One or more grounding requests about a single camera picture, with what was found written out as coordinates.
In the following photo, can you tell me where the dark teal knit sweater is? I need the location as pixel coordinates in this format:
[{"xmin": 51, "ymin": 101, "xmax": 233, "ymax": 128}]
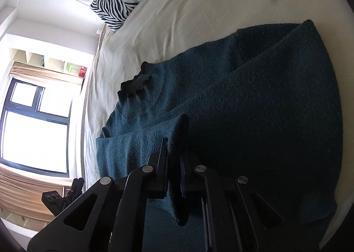
[{"xmin": 96, "ymin": 20, "xmax": 343, "ymax": 246}]

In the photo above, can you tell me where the green container on shelf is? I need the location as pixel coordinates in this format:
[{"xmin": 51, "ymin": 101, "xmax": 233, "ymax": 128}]
[{"xmin": 66, "ymin": 63, "xmax": 81, "ymax": 76}]

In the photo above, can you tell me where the red box on shelf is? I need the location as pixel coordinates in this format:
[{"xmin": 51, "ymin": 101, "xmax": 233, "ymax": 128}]
[{"xmin": 78, "ymin": 66, "xmax": 87, "ymax": 78}]

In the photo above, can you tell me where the beige curtain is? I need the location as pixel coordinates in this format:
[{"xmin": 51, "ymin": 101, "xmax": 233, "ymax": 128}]
[{"xmin": 9, "ymin": 62, "xmax": 83, "ymax": 86}]

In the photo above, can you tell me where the beige bed sheet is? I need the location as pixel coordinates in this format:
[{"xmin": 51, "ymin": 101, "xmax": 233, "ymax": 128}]
[{"xmin": 82, "ymin": 0, "xmax": 353, "ymax": 242}]

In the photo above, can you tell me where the black framed window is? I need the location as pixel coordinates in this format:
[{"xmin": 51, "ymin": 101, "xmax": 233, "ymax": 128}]
[{"xmin": 1, "ymin": 79, "xmax": 72, "ymax": 178}]

